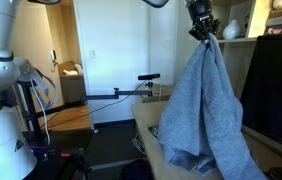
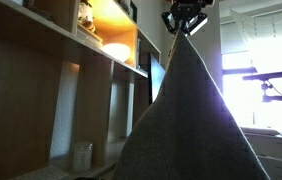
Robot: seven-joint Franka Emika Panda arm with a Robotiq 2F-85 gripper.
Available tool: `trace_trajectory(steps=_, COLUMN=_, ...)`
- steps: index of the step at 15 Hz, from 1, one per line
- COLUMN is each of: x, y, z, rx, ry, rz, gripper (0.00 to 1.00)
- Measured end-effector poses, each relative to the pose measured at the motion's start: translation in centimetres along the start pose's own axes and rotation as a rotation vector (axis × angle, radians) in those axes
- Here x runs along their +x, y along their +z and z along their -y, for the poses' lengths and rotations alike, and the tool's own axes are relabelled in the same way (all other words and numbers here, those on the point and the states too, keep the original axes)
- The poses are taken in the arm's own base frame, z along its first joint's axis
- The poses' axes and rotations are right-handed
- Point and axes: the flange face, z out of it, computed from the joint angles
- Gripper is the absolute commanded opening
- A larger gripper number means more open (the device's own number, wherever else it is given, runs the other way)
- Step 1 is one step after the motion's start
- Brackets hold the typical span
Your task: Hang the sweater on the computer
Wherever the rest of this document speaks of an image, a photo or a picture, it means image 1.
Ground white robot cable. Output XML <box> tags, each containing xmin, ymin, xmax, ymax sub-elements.
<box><xmin>29</xmin><ymin>78</ymin><xmax>52</xmax><ymax>148</ymax></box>

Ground black stand pole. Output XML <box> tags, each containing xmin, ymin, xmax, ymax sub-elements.
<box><xmin>17</xmin><ymin>79</ymin><xmax>50</xmax><ymax>143</ymax></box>

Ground wooden shelf unit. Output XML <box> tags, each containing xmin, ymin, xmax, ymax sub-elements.
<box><xmin>210</xmin><ymin>0</ymin><xmax>282</xmax><ymax>108</ymax></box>

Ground black clamp with red tip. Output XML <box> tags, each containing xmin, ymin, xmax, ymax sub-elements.
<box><xmin>55</xmin><ymin>149</ymin><xmax>93</xmax><ymax>180</ymax></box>

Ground black bar camera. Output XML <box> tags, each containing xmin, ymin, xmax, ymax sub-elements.
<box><xmin>137</xmin><ymin>73</ymin><xmax>161</xmax><ymax>81</ymax></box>

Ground dark blue backpack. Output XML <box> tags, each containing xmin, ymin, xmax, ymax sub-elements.
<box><xmin>119</xmin><ymin>159</ymin><xmax>155</xmax><ymax>180</ymax></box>

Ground brown armchair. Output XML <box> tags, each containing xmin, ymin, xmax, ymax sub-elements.
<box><xmin>57</xmin><ymin>60</ymin><xmax>87</xmax><ymax>104</ymax></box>

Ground white vase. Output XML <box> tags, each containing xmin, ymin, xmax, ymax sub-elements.
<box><xmin>222</xmin><ymin>19</ymin><xmax>242</xmax><ymax>41</ymax></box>

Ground grey straps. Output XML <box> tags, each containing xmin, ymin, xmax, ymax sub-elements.
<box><xmin>20</xmin><ymin>58</ymin><xmax>59</xmax><ymax>112</ymax></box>

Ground black computer monitor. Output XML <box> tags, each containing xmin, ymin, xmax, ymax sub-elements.
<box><xmin>240</xmin><ymin>34</ymin><xmax>282</xmax><ymax>154</ymax></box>

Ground white desk cable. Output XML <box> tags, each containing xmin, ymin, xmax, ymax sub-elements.
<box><xmin>132</xmin><ymin>132</ymin><xmax>147</xmax><ymax>156</ymax></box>

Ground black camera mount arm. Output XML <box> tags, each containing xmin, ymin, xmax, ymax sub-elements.
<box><xmin>80</xmin><ymin>80</ymin><xmax>154</xmax><ymax>105</ymax></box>

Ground white wall intercom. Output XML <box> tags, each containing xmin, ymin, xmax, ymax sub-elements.
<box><xmin>49</xmin><ymin>49</ymin><xmax>59</xmax><ymax>73</ymax></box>

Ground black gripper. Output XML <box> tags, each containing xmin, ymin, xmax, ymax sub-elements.
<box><xmin>184</xmin><ymin>0</ymin><xmax>222</xmax><ymax>43</ymax></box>

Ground wooden side table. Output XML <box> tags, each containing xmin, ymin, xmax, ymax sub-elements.
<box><xmin>37</xmin><ymin>104</ymin><xmax>94</xmax><ymax>132</ymax></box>

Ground grey knit sweater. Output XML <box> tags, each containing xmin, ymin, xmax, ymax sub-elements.
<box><xmin>156</xmin><ymin>33</ymin><xmax>269</xmax><ymax>180</ymax></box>

